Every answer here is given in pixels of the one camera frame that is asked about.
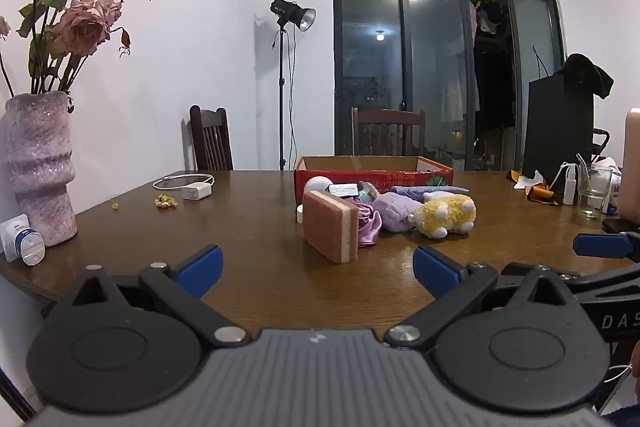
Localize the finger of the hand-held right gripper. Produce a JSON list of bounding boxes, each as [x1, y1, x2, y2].
[[500, 261, 640, 298], [572, 231, 640, 264]]

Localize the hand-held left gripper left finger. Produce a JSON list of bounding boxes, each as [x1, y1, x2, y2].
[[70, 244, 251, 349]]

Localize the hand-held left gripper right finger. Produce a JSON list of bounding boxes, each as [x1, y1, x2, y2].
[[384, 245, 576, 350]]

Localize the lilac plush cloth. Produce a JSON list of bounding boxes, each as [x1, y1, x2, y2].
[[372, 193, 423, 234]]

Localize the purple ribbed towel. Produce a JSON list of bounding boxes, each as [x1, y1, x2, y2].
[[390, 185, 471, 204]]

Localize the pink satin scrunchie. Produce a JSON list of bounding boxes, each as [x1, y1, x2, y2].
[[350, 199, 383, 249]]

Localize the red cardboard box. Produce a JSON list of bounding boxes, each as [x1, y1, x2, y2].
[[293, 155, 455, 210]]

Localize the pink sponge block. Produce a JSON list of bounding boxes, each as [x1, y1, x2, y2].
[[302, 190, 360, 264]]

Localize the clear drinking glass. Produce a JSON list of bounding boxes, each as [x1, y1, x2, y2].
[[575, 164, 614, 228]]

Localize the white carton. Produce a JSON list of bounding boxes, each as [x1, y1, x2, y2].
[[602, 169, 625, 215]]

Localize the yellow plush toy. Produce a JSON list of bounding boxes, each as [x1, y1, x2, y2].
[[407, 194, 477, 239]]

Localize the white spray bottle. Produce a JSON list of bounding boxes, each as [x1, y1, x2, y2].
[[562, 162, 576, 206]]

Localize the orange white wrapper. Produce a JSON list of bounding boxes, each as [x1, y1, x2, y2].
[[506, 169, 560, 206]]

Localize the white charger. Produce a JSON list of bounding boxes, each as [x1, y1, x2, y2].
[[181, 183, 213, 202]]

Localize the white tissue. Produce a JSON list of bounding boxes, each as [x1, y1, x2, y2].
[[515, 170, 547, 190]]

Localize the dark wooden slatted chair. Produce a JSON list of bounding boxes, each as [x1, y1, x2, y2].
[[351, 107, 427, 158], [189, 105, 234, 172]]

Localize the black shopping bag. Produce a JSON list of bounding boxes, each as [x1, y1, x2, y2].
[[521, 47, 596, 182]]

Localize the white ball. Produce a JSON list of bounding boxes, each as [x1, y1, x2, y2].
[[303, 176, 333, 208]]

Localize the black garment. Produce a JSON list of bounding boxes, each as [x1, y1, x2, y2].
[[562, 53, 615, 100]]

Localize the black light stand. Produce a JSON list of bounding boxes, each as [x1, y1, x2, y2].
[[272, 27, 296, 171]]

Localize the pink textured ceramic vase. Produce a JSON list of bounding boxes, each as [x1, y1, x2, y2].
[[5, 91, 79, 249]]

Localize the sliding glass door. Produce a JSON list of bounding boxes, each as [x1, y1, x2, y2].
[[332, 0, 566, 172]]

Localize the hanging clothes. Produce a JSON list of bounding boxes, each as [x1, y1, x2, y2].
[[467, 0, 516, 128]]

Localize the black studio light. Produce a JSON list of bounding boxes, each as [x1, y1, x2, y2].
[[270, 0, 317, 32]]

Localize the bunch of dried pink roses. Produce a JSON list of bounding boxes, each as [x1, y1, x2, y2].
[[0, 0, 190, 112]]

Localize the white cable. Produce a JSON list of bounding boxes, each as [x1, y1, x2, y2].
[[152, 173, 216, 194]]

